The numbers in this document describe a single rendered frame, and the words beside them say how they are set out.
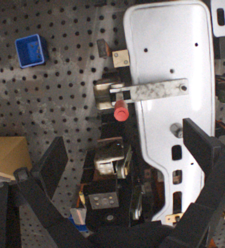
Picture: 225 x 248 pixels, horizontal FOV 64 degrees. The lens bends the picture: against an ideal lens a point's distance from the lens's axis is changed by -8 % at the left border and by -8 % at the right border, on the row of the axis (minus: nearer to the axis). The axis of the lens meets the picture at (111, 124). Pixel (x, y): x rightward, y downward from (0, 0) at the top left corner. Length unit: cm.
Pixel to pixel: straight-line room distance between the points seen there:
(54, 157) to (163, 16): 42
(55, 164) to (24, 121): 75
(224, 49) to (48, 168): 53
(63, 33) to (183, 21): 48
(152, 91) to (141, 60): 10
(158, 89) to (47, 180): 33
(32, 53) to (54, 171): 71
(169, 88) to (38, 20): 60
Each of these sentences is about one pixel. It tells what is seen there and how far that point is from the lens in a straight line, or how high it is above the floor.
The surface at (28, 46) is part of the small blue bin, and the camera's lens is 86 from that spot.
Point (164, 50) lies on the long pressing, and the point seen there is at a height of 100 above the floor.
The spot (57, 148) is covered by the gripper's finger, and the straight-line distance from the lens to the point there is 20.
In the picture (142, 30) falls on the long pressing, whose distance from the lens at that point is 50.
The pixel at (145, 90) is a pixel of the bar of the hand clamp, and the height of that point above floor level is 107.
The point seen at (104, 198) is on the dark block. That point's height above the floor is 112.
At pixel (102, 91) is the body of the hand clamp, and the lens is 45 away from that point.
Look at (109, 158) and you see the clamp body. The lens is 49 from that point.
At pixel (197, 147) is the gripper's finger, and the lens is 18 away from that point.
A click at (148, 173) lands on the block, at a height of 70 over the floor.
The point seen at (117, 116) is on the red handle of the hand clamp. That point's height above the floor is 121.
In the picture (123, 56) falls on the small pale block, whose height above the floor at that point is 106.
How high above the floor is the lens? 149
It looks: 70 degrees down
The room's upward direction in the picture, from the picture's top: 177 degrees counter-clockwise
